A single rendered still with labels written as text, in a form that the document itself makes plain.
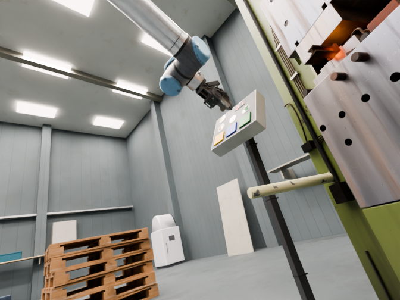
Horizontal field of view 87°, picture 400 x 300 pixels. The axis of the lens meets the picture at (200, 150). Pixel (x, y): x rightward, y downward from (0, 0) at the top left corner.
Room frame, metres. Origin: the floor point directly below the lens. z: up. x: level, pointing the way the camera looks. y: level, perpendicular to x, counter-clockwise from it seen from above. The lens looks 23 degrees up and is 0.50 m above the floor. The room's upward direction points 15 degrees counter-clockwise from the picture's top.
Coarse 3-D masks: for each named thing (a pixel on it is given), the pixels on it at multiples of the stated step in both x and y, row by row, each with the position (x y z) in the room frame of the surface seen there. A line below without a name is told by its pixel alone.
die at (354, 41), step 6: (354, 36) 0.55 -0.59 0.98; (360, 36) 0.56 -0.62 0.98; (348, 42) 0.57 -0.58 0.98; (354, 42) 0.56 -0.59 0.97; (360, 42) 0.55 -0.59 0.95; (342, 48) 0.59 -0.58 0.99; (348, 48) 0.58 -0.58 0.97; (342, 54) 0.60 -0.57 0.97; (336, 60) 0.63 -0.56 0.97; (342, 60) 0.61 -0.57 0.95; (324, 66) 0.67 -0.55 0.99; (330, 66) 0.66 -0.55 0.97; (336, 66) 0.64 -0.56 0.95; (324, 72) 0.68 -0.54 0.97; (318, 78) 0.71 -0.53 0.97
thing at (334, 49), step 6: (312, 48) 0.58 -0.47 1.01; (318, 48) 0.59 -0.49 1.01; (324, 48) 0.60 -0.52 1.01; (330, 48) 0.60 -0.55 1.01; (336, 48) 0.59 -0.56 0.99; (312, 54) 0.58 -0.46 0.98; (318, 54) 0.59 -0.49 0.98; (324, 54) 0.60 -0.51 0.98; (330, 54) 0.61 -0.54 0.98; (336, 54) 0.61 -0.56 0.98; (330, 60) 0.64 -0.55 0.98
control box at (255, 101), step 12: (252, 96) 1.01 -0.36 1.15; (240, 108) 1.06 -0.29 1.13; (252, 108) 0.97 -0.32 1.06; (264, 108) 1.01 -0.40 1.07; (228, 120) 1.12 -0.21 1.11; (252, 120) 0.93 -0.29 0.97; (264, 120) 0.97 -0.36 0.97; (216, 132) 1.18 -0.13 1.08; (240, 132) 1.00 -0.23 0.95; (252, 132) 0.99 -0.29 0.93; (228, 144) 1.09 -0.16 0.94; (240, 144) 1.08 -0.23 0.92
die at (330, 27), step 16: (320, 16) 0.59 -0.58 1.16; (336, 16) 0.56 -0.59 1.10; (352, 16) 0.57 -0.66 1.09; (368, 16) 0.60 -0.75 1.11; (320, 32) 0.62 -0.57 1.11; (336, 32) 0.60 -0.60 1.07; (368, 32) 0.64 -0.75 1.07; (304, 48) 0.70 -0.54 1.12; (304, 64) 0.73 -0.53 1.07; (320, 64) 0.76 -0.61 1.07
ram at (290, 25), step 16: (272, 0) 0.72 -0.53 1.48; (288, 0) 0.66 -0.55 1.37; (304, 0) 0.61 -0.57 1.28; (320, 0) 0.57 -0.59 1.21; (336, 0) 0.55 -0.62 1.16; (352, 0) 0.56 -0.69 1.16; (368, 0) 0.58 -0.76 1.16; (384, 0) 0.60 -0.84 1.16; (272, 16) 0.75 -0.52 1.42; (288, 16) 0.69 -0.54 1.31; (304, 16) 0.64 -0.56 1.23; (288, 32) 0.72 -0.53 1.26; (304, 32) 0.67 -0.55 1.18; (288, 48) 0.76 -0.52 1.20
